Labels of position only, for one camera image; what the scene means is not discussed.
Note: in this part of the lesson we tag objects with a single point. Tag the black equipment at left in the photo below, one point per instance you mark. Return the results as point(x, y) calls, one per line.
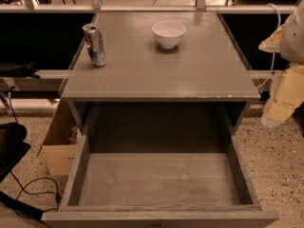
point(12, 146)

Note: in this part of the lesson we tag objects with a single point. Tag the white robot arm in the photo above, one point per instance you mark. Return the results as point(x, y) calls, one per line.
point(292, 39)

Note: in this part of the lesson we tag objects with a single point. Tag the metal frame rail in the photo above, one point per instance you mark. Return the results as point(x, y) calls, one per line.
point(243, 9)

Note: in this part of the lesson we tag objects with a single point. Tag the black cloth on rail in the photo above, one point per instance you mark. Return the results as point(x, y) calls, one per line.
point(14, 70)

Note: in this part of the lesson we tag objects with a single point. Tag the white ceramic bowl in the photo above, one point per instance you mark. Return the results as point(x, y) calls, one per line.
point(168, 33)

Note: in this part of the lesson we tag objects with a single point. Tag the open grey top drawer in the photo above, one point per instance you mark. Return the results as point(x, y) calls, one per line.
point(159, 166)

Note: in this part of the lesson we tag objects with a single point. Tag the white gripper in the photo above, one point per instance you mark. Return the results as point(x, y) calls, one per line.
point(293, 44)

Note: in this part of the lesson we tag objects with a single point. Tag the silver blue redbull can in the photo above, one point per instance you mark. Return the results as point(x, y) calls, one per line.
point(95, 44)

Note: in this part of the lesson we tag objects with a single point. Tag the cardboard box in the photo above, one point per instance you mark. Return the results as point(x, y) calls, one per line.
point(60, 145)

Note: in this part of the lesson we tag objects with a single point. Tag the grey cabinet with top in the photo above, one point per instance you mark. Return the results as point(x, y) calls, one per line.
point(198, 88)

